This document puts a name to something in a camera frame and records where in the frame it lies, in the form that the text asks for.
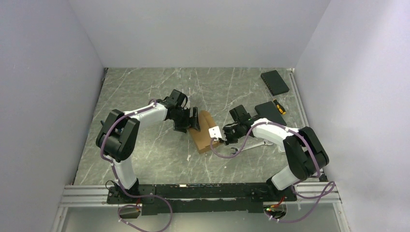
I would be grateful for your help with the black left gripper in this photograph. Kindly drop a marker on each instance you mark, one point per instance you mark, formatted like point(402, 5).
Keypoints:
point(192, 122)

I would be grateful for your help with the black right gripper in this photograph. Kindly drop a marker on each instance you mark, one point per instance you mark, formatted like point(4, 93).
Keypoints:
point(227, 140)

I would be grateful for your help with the brown cardboard paper box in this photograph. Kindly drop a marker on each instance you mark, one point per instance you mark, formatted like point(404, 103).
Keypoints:
point(202, 138)

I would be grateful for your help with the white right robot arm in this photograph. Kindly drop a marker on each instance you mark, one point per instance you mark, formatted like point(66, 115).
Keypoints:
point(304, 152)

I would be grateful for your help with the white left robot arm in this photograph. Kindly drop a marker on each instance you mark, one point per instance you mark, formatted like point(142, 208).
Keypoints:
point(117, 137)

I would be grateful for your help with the black flat box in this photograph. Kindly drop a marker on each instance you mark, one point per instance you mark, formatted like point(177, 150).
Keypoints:
point(274, 83)

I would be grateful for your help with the silver combination wrench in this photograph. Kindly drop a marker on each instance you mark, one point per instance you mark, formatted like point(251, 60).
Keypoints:
point(247, 147)

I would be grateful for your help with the clear plastic lid case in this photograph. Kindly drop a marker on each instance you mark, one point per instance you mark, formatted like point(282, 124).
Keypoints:
point(281, 148)

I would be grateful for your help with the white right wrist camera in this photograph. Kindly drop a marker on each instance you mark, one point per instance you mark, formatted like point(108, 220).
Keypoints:
point(216, 133)

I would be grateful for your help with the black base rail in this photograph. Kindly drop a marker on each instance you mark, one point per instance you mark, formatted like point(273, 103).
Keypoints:
point(195, 198)

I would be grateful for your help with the aluminium frame rail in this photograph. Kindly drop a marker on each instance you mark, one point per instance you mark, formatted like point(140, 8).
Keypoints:
point(96, 196)

